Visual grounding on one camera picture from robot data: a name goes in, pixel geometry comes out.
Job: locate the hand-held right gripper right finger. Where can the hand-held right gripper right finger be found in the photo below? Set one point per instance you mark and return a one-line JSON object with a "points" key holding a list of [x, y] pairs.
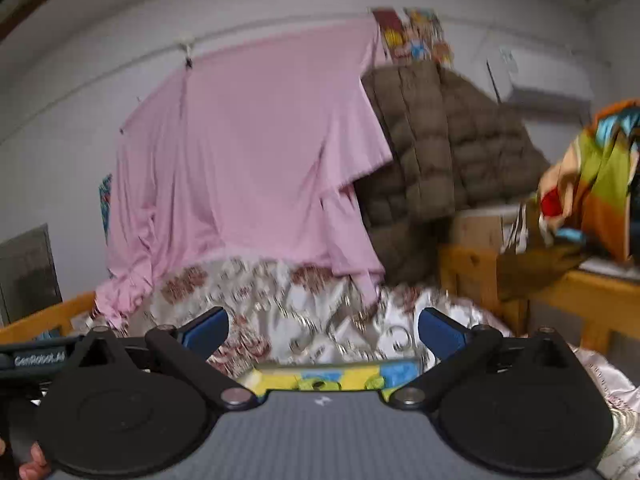
{"points": [[440, 332]]}

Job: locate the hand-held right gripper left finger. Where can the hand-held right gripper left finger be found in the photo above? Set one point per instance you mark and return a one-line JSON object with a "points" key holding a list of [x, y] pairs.
{"points": [[205, 332]]}

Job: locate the grey metal tray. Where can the grey metal tray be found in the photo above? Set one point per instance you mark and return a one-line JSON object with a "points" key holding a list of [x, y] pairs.
{"points": [[330, 362]]}

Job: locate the blue yellow printed sock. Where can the blue yellow printed sock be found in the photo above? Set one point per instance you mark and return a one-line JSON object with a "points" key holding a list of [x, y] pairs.
{"points": [[320, 377]]}

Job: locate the person's left hand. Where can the person's left hand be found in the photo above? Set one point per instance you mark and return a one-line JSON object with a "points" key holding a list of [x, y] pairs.
{"points": [[35, 465]]}

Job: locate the cardboard box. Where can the cardboard box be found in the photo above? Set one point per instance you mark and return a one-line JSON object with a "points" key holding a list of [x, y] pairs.
{"points": [[475, 230]]}

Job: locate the brown striped cloth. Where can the brown striped cloth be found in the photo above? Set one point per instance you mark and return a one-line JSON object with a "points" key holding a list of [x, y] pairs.
{"points": [[530, 270]]}

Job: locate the floral satin blanket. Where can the floral satin blanket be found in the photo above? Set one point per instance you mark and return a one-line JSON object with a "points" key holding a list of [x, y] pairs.
{"points": [[310, 300]]}

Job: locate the brown quilted jacket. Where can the brown quilted jacket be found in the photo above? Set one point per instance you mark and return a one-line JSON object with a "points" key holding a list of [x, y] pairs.
{"points": [[440, 150]]}

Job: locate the pink hanging bed sheet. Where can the pink hanging bed sheet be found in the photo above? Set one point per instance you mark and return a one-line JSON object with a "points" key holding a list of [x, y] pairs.
{"points": [[240, 150]]}

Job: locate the colourful clothes pile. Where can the colourful clothes pile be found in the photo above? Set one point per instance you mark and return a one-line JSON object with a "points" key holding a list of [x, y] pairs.
{"points": [[600, 175]]}

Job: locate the white air conditioner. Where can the white air conditioner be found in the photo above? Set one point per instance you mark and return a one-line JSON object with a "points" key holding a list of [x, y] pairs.
{"points": [[550, 90]]}

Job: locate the wooden bed frame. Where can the wooden bed frame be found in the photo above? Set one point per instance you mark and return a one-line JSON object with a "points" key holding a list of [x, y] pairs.
{"points": [[590, 295], [45, 317]]}

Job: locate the small colourful wall poster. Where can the small colourful wall poster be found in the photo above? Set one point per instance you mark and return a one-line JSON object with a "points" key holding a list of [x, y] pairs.
{"points": [[105, 205]]}

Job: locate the white wall hook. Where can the white wall hook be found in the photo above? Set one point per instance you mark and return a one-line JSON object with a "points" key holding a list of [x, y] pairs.
{"points": [[187, 47]]}

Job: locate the cartoon wall poster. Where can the cartoon wall poster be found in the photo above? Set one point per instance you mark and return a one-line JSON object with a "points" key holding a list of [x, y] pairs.
{"points": [[415, 35]]}

